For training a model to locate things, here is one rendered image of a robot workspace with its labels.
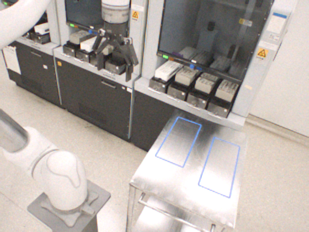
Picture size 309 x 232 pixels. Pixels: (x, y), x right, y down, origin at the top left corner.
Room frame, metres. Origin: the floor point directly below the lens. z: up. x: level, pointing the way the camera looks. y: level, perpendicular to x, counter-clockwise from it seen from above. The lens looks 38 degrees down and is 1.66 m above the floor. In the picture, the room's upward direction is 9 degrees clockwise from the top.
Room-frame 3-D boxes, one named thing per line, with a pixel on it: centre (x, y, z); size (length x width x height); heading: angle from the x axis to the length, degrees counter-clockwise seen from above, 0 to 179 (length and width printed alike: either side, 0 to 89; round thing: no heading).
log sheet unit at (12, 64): (2.14, 1.62, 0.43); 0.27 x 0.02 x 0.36; 66
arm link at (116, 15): (0.81, 0.18, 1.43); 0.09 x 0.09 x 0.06
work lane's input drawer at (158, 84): (1.75, -0.12, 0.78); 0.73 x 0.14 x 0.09; 156
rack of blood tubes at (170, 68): (1.63, -0.06, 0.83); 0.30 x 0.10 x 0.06; 156
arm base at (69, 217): (0.52, 0.29, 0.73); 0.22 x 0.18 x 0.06; 66
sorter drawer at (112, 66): (1.91, 0.25, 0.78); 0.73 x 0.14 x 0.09; 156
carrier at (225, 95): (1.35, -0.44, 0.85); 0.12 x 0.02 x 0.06; 65
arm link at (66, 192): (0.53, 0.31, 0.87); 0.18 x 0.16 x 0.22; 60
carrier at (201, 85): (1.41, -0.30, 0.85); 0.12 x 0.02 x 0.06; 66
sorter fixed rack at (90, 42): (1.91, 0.59, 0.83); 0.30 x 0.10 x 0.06; 156
